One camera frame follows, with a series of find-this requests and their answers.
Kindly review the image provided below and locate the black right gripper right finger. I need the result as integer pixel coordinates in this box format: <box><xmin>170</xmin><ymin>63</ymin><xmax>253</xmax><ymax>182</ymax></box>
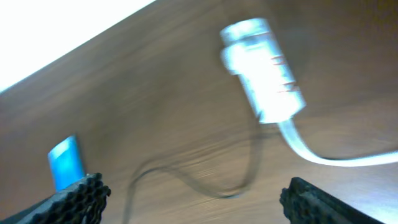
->
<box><xmin>279</xmin><ymin>177</ymin><xmax>382</xmax><ymax>224</ymax></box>

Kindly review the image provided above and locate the blue Samsung smartphone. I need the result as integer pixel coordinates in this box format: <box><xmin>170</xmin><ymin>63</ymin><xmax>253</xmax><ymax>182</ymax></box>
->
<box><xmin>47</xmin><ymin>135</ymin><xmax>86</xmax><ymax>192</ymax></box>

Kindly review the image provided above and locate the black USB charging cable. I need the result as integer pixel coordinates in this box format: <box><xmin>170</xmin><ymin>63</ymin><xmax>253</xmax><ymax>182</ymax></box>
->
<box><xmin>123</xmin><ymin>118</ymin><xmax>265</xmax><ymax>224</ymax></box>

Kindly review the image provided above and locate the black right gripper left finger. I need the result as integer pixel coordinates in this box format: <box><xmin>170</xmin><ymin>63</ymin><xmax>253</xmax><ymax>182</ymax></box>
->
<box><xmin>1</xmin><ymin>173</ymin><xmax>111</xmax><ymax>224</ymax></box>

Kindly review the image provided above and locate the white USB charger adapter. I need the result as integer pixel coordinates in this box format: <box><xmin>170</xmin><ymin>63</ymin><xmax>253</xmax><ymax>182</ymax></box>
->
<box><xmin>220</xmin><ymin>18</ymin><xmax>271</xmax><ymax>45</ymax></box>

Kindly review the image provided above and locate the white power strip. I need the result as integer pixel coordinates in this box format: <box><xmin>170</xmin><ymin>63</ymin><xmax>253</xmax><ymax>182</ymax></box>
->
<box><xmin>220</xmin><ymin>40</ymin><xmax>307</xmax><ymax>124</ymax></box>

